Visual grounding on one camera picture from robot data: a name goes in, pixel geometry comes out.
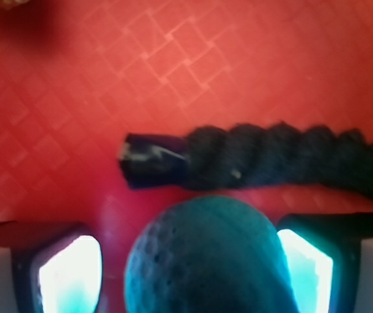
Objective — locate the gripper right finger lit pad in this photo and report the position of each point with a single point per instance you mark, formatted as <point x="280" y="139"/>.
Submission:
<point x="330" y="258"/>

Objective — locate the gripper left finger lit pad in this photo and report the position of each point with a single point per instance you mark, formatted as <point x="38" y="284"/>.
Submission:
<point x="49" y="267"/>

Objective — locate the blue dimpled ball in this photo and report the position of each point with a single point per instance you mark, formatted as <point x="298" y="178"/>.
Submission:
<point x="209" y="254"/>

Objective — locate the orange plastic tray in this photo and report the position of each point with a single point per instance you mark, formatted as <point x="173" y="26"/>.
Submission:
<point x="77" y="76"/>

